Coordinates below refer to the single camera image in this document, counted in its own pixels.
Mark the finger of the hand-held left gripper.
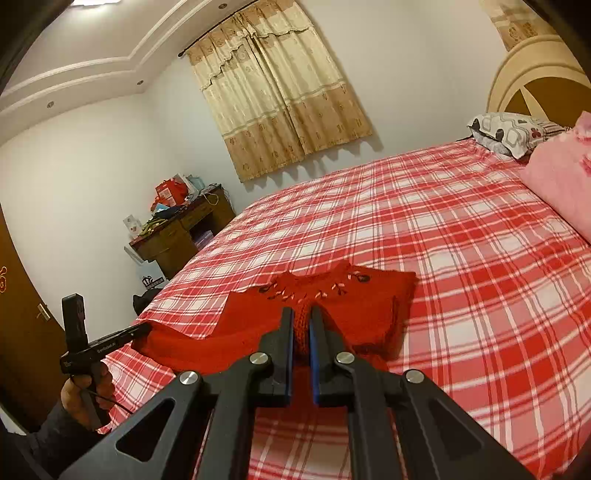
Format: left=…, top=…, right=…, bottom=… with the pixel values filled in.
left=115, top=323, right=153, bottom=347

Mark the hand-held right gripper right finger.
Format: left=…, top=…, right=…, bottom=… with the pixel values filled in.
left=309, top=307, right=536, bottom=480

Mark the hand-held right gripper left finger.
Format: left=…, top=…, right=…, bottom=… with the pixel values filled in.
left=58, top=307, right=296, bottom=480

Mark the red embroidered knit sweater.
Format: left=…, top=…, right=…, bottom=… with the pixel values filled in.
left=131, top=261, right=419, bottom=374

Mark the person's left forearm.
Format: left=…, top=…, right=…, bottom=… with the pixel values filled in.
left=0, top=399, right=107, bottom=480

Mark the person's left hand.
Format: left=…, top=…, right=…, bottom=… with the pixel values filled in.
left=61, top=368, right=115, bottom=428

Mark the black bag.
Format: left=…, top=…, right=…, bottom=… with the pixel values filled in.
left=133, top=291, right=160, bottom=317

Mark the brown wooden door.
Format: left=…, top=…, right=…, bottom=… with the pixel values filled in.
left=0, top=203, right=70, bottom=416

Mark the white shopping bag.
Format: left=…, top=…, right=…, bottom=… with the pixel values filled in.
left=126, top=247, right=168, bottom=291

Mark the brown wooden desk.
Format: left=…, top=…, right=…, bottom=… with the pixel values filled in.
left=124, top=185, right=236, bottom=280

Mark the red gift bag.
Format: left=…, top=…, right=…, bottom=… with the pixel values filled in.
left=154, top=178, right=190, bottom=206

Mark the bed with red plaid sheet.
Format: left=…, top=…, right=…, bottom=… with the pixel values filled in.
left=99, top=138, right=591, bottom=480

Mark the beige window curtain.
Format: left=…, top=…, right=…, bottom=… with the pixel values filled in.
left=187, top=0, right=374, bottom=183

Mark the grey patterned pillow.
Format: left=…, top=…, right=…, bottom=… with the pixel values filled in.
left=467, top=112, right=566, bottom=161

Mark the black curtain rod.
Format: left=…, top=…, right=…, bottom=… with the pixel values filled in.
left=178, top=0, right=278, bottom=58

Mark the pink floral pillow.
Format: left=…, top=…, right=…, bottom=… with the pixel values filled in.
left=522, top=111, right=591, bottom=245

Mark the cream wooden headboard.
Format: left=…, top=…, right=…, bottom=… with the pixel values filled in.
left=487, top=34, right=591, bottom=121

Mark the beige floral curtain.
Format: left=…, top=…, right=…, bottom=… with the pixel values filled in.
left=480, top=0, right=559, bottom=51

